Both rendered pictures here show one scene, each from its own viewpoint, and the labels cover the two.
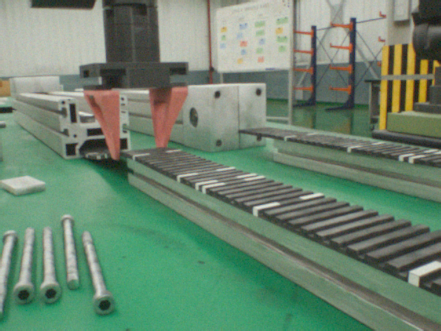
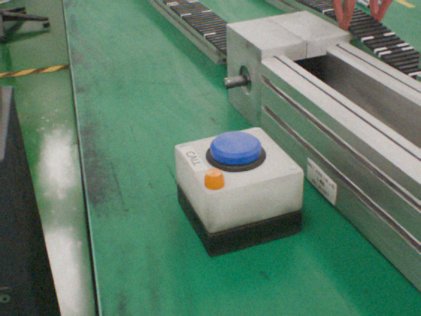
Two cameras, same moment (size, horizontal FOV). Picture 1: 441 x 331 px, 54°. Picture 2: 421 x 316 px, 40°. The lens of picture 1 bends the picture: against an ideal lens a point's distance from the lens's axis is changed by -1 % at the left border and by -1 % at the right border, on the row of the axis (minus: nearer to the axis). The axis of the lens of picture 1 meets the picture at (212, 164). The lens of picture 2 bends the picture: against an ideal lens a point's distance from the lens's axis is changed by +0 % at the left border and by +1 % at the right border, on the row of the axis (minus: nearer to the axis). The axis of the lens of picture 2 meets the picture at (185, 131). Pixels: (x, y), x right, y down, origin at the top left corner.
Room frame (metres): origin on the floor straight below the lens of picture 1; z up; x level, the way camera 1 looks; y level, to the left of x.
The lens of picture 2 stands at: (1.28, -0.02, 1.08)
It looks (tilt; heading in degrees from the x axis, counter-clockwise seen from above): 29 degrees down; 191
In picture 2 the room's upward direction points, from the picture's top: 4 degrees counter-clockwise
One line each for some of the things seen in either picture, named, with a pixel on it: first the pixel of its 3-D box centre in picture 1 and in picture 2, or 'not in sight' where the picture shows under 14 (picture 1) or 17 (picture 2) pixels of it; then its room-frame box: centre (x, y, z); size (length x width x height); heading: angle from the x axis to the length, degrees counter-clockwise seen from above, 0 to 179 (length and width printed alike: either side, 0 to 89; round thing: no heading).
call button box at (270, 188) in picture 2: not in sight; (245, 183); (0.89, -0.05, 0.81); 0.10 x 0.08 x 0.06; 119
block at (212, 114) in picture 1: (229, 114); (274, 71); (0.69, -0.03, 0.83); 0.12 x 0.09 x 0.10; 119
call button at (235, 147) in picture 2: not in sight; (235, 151); (0.89, -0.06, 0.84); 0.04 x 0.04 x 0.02
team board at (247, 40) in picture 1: (253, 69); not in sight; (6.69, -0.67, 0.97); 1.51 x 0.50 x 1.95; 42
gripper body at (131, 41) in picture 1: (132, 45); not in sight; (0.47, 0.08, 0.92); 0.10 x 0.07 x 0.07; 119
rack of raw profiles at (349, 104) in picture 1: (340, 64); not in sight; (10.73, -3.21, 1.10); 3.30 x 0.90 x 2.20; 22
